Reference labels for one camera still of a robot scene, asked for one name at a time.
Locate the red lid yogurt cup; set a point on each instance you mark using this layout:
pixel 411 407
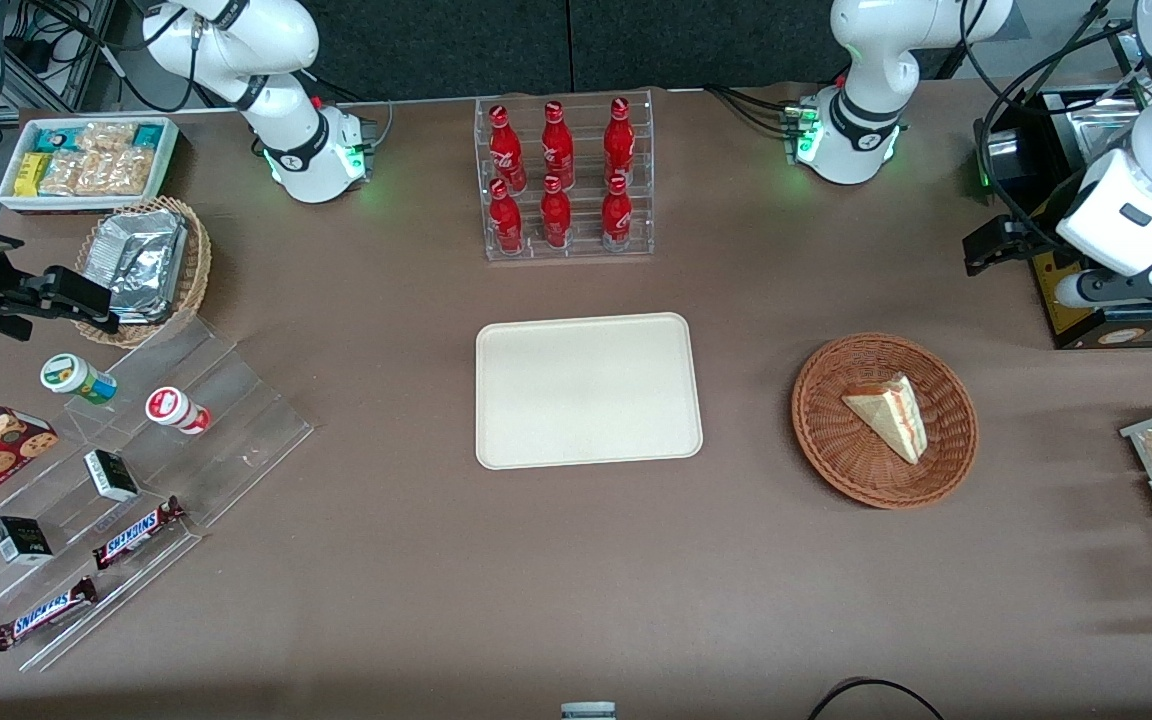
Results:
pixel 171 408

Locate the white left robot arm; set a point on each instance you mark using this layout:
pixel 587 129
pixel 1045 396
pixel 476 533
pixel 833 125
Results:
pixel 866 60

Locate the white plastic snack bin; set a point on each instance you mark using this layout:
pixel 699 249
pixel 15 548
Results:
pixel 11 200

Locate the clear nut snack bag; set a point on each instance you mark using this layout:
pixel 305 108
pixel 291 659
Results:
pixel 66 175
pixel 106 136
pixel 121 172

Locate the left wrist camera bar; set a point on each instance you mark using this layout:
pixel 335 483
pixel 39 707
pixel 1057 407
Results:
pixel 1126 288

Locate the clear acrylic bottle rack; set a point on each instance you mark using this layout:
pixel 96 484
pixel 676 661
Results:
pixel 586 235

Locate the small black box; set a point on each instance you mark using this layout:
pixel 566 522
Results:
pixel 21 540
pixel 111 476

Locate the Snickers chocolate bar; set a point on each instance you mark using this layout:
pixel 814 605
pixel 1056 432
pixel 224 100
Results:
pixel 44 614
pixel 136 533

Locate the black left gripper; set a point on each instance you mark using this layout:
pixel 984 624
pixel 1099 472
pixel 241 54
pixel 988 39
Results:
pixel 1044 234

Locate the clear acrylic tiered stand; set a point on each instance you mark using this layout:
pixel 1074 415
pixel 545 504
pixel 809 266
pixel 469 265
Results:
pixel 236 440

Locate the red cola bottle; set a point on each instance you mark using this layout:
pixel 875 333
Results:
pixel 505 222
pixel 557 145
pixel 507 150
pixel 616 218
pixel 556 218
pixel 619 140

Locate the yellow snack packet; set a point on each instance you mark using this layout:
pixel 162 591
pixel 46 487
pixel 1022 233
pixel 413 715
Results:
pixel 31 175

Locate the triangle sandwich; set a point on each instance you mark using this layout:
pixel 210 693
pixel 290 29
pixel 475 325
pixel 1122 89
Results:
pixel 891 415

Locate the grey object at table edge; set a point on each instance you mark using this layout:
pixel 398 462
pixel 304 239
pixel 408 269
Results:
pixel 588 711

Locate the brown wicker basket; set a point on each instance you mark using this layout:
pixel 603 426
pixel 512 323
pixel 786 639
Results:
pixel 856 460

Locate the aluminium frame post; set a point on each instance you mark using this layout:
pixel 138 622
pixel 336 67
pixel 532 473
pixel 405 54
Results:
pixel 86 60

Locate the teal snack packet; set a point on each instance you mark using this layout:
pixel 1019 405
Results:
pixel 56 138
pixel 149 136

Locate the silver foil packet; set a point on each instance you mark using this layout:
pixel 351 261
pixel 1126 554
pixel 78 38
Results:
pixel 146 308
pixel 141 250

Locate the light wicker basket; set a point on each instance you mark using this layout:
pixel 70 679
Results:
pixel 194 270

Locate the cream plastic tray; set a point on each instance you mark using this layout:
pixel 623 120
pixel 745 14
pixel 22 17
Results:
pixel 586 390

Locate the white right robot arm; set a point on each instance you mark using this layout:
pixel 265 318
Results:
pixel 276 40

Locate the green lid yogurt cup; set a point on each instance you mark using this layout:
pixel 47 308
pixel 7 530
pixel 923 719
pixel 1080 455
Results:
pixel 71 375

